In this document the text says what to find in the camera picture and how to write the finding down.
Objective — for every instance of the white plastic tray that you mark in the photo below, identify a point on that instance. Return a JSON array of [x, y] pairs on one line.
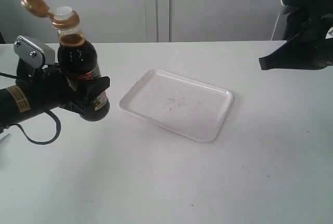
[[184, 106]]

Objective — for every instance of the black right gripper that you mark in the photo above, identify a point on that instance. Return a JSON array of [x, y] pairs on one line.
[[306, 48]]

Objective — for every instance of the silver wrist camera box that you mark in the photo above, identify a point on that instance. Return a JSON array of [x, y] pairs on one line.
[[33, 55]]

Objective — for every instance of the white cabinet doors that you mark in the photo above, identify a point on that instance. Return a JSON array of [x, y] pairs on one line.
[[112, 21]]

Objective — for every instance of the dark soy sauce bottle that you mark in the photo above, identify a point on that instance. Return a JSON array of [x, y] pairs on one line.
[[77, 57]]

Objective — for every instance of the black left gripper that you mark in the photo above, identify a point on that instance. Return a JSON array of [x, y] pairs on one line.
[[46, 89]]

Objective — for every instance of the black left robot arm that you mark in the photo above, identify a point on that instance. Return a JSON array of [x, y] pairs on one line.
[[14, 102]]

